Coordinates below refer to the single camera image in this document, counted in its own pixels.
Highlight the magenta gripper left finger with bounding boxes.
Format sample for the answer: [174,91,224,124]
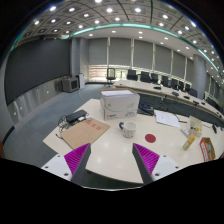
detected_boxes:
[64,143,91,185]

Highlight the black office chair by window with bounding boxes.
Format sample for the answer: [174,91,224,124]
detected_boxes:
[106,68,116,86]

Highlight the white cardboard paper box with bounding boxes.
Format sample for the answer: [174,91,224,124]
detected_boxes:
[100,88,140,120]

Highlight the yellow small carton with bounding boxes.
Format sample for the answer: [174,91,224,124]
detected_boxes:
[183,134,195,151]

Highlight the black power adapter box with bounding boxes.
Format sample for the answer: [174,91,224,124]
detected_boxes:
[65,110,87,123]

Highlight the white ceramic mug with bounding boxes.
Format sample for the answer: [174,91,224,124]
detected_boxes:
[119,122,137,138]

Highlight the red and brown box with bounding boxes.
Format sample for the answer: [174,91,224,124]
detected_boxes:
[199,138,216,162]

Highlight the clear plastic container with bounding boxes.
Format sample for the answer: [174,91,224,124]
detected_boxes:
[187,116,202,137]

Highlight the brown kraft envelope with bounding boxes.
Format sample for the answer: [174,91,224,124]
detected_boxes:
[61,119,110,149]

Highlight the red round coaster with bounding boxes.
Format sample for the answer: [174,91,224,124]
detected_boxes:
[145,134,156,143]

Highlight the grey cabinet on wheels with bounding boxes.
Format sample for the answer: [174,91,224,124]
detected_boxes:
[62,78,79,93]

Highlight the long curved conference desk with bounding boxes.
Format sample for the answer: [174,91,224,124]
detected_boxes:
[114,80,224,127]

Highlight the white paper sheet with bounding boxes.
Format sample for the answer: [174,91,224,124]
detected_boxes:
[155,110,180,128]

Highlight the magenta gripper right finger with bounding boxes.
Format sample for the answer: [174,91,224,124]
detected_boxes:
[132,143,160,185]

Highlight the large dark projection screen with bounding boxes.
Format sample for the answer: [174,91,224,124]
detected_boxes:
[4,39,70,104]

